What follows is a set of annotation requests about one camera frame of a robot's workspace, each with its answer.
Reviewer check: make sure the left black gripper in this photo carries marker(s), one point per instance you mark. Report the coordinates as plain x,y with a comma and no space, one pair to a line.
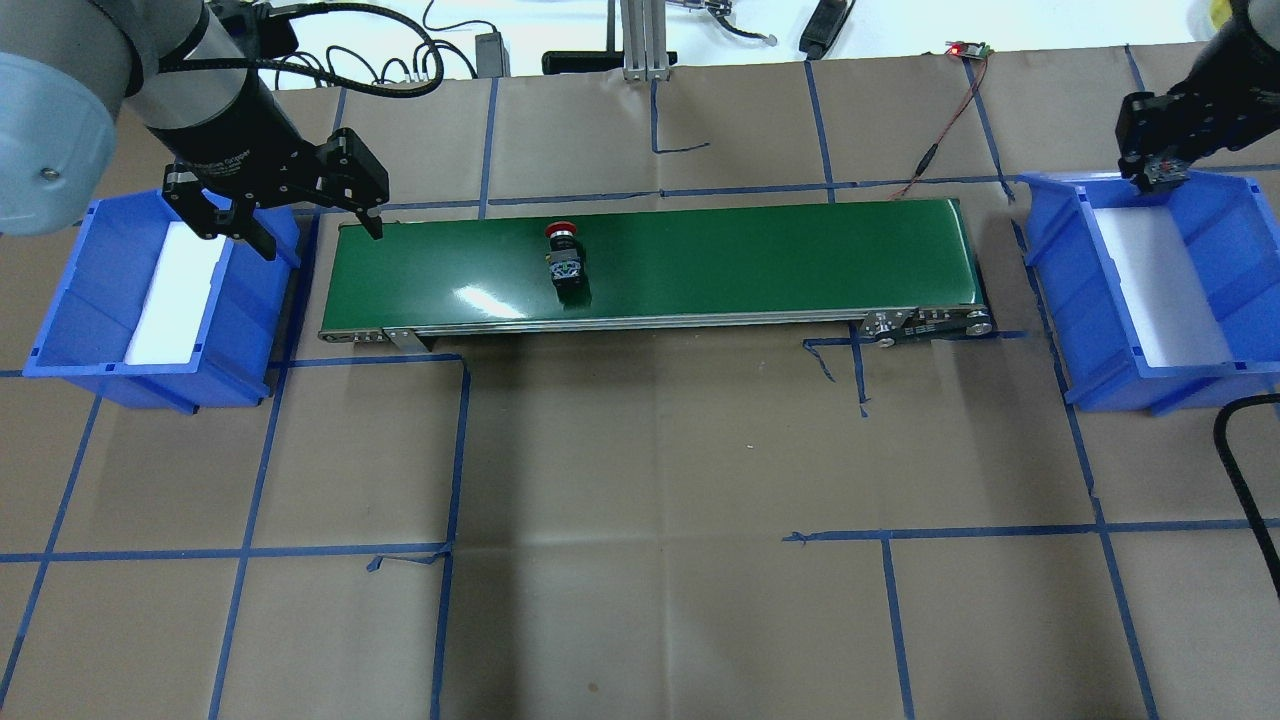
232,132

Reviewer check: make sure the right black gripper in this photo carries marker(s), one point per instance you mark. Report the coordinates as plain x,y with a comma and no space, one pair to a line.
1192,125

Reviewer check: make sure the red push button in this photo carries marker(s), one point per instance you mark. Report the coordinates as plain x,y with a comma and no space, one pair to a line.
566,259

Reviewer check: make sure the yellow push button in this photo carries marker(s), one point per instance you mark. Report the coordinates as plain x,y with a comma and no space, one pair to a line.
1166,174

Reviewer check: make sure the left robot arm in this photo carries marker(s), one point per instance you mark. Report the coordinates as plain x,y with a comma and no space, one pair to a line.
70,66

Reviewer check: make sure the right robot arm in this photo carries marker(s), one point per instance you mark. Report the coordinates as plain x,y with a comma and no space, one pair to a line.
1229,100

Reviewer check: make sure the blue destination bin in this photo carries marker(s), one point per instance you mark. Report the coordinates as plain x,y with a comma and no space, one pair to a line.
1230,232

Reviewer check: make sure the white foam pad source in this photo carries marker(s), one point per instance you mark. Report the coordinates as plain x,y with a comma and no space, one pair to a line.
176,299

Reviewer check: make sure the white foam pad destination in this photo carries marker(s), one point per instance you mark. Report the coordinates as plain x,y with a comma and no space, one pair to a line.
1162,291

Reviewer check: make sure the small red led board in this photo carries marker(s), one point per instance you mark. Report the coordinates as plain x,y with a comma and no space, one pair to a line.
972,51

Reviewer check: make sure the blue source bin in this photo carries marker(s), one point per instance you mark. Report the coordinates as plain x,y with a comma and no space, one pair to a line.
100,295

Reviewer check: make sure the green conveyor belt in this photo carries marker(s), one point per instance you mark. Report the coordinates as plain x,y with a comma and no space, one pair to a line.
904,270

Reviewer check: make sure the aluminium frame post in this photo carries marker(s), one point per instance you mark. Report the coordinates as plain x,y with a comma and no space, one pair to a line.
644,40

